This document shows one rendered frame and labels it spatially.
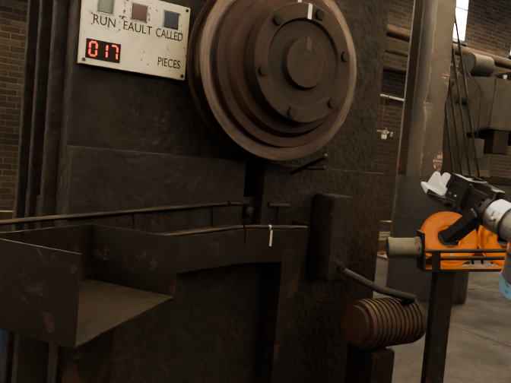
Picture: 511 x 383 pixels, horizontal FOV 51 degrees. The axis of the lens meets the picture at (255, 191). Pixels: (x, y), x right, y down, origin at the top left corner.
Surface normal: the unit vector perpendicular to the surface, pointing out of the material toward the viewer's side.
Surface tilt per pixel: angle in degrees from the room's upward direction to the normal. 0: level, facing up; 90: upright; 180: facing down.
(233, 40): 81
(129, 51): 90
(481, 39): 90
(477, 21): 90
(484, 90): 90
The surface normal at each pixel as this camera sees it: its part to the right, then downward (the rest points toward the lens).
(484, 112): -0.90, -0.06
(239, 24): -0.43, -0.36
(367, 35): 0.51, 0.09
